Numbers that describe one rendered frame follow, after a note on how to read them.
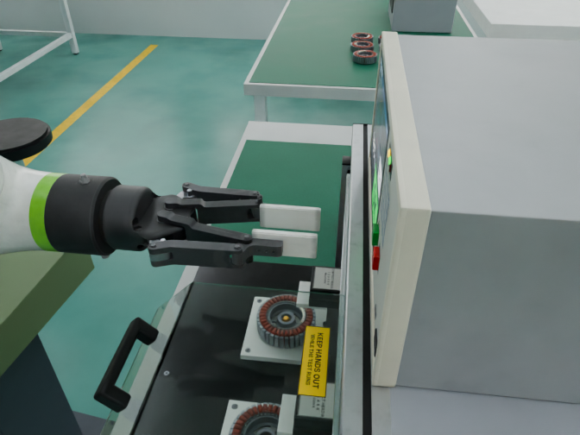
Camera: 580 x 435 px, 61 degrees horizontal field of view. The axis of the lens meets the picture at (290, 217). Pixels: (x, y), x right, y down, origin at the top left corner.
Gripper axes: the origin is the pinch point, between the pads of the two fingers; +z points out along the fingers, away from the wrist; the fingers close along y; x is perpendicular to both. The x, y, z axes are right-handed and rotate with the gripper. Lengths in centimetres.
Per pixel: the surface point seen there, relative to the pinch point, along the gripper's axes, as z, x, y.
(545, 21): 50, 3, -84
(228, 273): -18, -41, -36
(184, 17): -165, -97, -469
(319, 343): 4.3, -11.4, 6.0
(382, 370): 10.3, -3.9, 14.6
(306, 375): 3.2, -11.4, 10.5
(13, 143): -130, -62, -125
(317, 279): 2.6, -25.7, -20.2
